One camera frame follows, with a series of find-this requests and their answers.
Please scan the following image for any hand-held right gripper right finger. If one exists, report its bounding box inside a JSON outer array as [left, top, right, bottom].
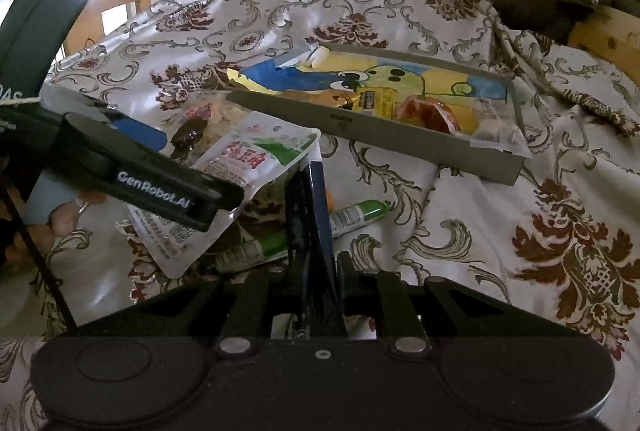
[[337, 251, 588, 357]]

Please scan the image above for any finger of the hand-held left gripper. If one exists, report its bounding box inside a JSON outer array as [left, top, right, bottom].
[[214, 182, 246, 213], [80, 97, 169, 157]]

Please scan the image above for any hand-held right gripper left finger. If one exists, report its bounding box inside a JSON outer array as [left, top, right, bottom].
[[80, 261, 301, 357]]

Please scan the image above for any white pink snack packet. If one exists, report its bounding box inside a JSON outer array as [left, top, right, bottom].
[[125, 111, 321, 279]]

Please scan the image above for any grey cardboard box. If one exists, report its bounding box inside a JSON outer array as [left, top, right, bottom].
[[226, 42, 532, 186]]

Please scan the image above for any yellow snack packet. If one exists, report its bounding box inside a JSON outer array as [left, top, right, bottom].
[[280, 88, 396, 119]]

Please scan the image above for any red jelly cup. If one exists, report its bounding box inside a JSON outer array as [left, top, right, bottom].
[[392, 95, 463, 137]]

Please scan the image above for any person's left hand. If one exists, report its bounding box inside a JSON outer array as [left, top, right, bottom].
[[0, 191, 107, 272]]

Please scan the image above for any green wrapped sausage stick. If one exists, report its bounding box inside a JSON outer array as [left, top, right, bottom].
[[215, 231, 288, 274], [327, 200, 388, 239]]

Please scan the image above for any clear packet with dark snack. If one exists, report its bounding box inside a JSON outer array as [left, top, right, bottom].
[[170, 94, 251, 162]]

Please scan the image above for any floral printed blanket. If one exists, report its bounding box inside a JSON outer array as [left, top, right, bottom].
[[0, 0, 640, 431]]

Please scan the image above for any cartoon painted paper sheet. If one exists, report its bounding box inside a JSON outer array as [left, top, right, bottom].
[[227, 54, 511, 132]]

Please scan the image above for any wooden bed frame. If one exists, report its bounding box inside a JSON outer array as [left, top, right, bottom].
[[65, 0, 640, 87]]

